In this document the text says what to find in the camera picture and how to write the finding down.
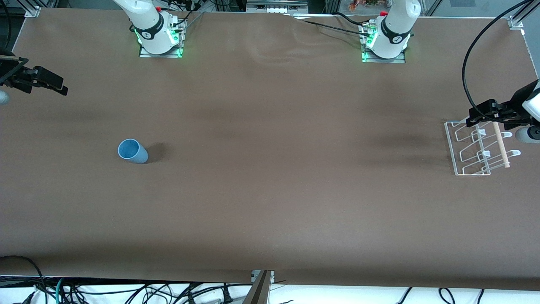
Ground light blue plastic cup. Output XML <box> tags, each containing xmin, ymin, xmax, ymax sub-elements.
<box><xmin>117</xmin><ymin>138</ymin><xmax>149</xmax><ymax>164</ymax></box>

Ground brown table cover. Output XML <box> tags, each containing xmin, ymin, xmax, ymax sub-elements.
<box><xmin>0</xmin><ymin>8</ymin><xmax>540</xmax><ymax>292</ymax></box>

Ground white box with sockets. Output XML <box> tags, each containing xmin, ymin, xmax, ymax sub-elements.
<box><xmin>246</xmin><ymin>0</ymin><xmax>309</xmax><ymax>16</ymax></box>

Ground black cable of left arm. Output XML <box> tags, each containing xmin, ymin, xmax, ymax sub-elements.
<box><xmin>462</xmin><ymin>0</ymin><xmax>535</xmax><ymax>117</ymax></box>

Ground white wire cup rack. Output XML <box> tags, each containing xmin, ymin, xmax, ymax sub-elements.
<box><xmin>444</xmin><ymin>120</ymin><xmax>522</xmax><ymax>176</ymax></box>

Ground aluminium frame corner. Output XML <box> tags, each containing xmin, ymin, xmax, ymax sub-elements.
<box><xmin>23</xmin><ymin>0</ymin><xmax>43</xmax><ymax>18</ymax></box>
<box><xmin>508</xmin><ymin>0</ymin><xmax>540</xmax><ymax>31</ymax></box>

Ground black cables at right base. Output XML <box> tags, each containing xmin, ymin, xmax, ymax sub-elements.
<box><xmin>158</xmin><ymin>0</ymin><xmax>205</xmax><ymax>31</ymax></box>

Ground short black cable on cover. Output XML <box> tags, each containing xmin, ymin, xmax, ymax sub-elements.
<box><xmin>335</xmin><ymin>12</ymin><xmax>367</xmax><ymax>27</ymax></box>

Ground black looped floor cable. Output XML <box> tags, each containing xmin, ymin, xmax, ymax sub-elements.
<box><xmin>0</xmin><ymin>255</ymin><xmax>48</xmax><ymax>304</ymax></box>

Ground long black cable on cover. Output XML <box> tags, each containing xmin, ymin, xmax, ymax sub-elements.
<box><xmin>291</xmin><ymin>15</ymin><xmax>372</xmax><ymax>36</ymax></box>

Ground teal floor cable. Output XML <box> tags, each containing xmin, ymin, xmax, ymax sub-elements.
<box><xmin>54</xmin><ymin>277</ymin><xmax>67</xmax><ymax>304</ymax></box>

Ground tangled black floor cables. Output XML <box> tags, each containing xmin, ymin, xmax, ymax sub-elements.
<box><xmin>63</xmin><ymin>282</ymin><xmax>237</xmax><ymax>304</ymax></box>

